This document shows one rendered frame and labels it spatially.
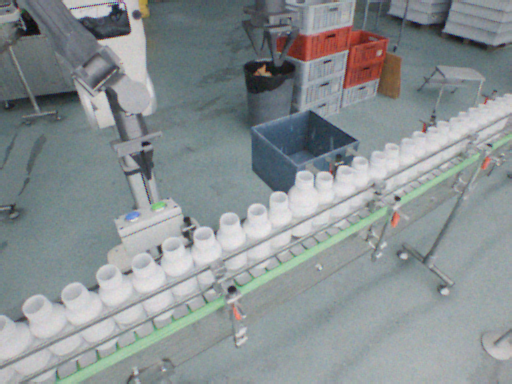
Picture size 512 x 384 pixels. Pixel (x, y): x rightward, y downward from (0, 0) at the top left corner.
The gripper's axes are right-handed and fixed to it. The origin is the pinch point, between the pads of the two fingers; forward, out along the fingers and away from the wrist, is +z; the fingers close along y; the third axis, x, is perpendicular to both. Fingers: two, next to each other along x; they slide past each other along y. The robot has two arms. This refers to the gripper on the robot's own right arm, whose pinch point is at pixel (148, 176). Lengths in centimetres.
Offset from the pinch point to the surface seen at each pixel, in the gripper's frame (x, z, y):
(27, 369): -17.3, 19.2, -32.2
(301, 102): 174, 32, 172
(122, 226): -2.3, 7.8, -8.9
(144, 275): -19.1, 10.8, -8.7
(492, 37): 217, 22, 627
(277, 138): 49, 17, 63
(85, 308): -18.7, 12.2, -19.4
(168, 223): -3.8, 10.6, 0.2
